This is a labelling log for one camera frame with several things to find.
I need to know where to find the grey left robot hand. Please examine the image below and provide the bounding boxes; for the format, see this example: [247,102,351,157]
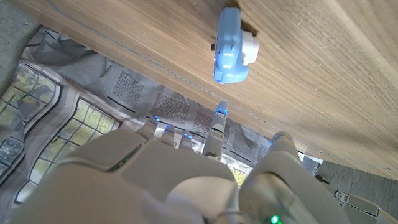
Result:
[334,190,398,224]

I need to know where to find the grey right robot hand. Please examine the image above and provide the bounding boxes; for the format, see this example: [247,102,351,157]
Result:
[9,100,352,224]

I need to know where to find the printed window backdrop cloth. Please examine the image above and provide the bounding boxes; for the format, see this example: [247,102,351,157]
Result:
[0,26,323,218]

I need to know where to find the light blue toy camera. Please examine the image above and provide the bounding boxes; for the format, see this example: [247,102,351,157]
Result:
[210,7,260,85]

